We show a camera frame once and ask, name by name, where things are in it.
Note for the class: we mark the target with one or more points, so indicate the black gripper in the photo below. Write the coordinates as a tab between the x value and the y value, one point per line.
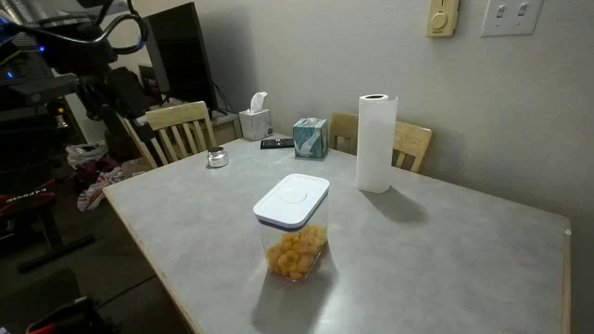
76	53

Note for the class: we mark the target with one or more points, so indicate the white container lid with button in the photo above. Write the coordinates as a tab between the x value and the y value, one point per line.
289	199

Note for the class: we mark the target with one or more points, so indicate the clear plastic container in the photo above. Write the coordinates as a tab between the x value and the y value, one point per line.
271	244

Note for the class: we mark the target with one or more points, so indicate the black television screen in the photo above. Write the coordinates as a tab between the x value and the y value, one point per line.
182	56

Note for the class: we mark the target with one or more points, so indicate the light wooden slatted chair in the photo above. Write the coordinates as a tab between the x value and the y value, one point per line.
176	114

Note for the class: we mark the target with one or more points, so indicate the red and white cloth pile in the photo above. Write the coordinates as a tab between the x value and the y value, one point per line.
98	183

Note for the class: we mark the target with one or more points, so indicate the black stand with red lettering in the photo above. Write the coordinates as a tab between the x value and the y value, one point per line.
37	210

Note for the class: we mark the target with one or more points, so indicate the grey tissue box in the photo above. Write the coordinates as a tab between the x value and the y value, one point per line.
254	123

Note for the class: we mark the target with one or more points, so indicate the black remote control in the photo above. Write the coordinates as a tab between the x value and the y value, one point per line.
276	144

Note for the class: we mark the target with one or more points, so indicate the teal marbled tissue box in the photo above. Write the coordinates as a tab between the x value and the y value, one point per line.
308	140

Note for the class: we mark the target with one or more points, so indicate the black and red bag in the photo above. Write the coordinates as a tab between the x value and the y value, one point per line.
67	318

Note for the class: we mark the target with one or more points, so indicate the orange puffed snacks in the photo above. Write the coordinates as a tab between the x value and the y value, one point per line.
297	253

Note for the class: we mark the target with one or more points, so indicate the white paper towel roll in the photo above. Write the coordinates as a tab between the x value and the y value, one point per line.
375	142

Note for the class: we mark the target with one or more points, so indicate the brown wooden chair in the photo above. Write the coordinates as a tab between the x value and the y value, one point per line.
410	140

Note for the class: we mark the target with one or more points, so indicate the beige wall thermostat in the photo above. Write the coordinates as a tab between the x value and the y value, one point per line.
442	19

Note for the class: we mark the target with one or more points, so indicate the white light switch plate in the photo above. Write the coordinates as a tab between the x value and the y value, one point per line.
510	16

